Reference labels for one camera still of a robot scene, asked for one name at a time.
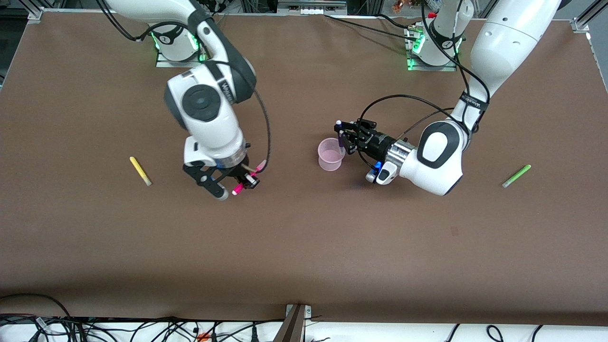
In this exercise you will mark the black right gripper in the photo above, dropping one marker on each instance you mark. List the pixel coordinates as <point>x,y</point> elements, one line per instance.
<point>241,172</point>

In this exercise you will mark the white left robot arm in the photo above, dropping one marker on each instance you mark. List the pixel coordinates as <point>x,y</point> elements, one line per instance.
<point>503,42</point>

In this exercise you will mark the purple highlighter pen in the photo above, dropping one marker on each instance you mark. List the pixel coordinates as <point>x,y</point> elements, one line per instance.
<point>341,143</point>

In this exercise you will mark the yellow highlighter pen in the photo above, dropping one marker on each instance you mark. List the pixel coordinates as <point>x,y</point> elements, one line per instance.
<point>140,171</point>

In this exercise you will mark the pink highlighter pen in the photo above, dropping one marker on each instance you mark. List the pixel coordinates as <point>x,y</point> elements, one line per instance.
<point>237,190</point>

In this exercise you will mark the metal table corner bracket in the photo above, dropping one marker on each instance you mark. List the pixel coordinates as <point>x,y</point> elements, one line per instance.
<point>35,13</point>
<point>580,24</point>

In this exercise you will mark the aluminium table leg post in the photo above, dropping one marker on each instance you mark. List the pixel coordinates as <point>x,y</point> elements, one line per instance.
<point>292,325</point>

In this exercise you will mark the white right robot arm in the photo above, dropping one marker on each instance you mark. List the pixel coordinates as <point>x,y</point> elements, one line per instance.
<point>209,118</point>

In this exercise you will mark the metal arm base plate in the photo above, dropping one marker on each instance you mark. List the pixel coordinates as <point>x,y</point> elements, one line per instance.
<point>164,61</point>
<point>418,66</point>

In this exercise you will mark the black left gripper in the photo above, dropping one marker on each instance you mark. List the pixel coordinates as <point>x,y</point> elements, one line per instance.
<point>378,144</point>

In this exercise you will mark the green highlighter pen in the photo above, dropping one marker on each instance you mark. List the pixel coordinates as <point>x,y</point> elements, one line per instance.
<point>517,176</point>

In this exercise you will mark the background equipment rack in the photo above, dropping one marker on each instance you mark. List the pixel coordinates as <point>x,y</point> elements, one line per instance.
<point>311,5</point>

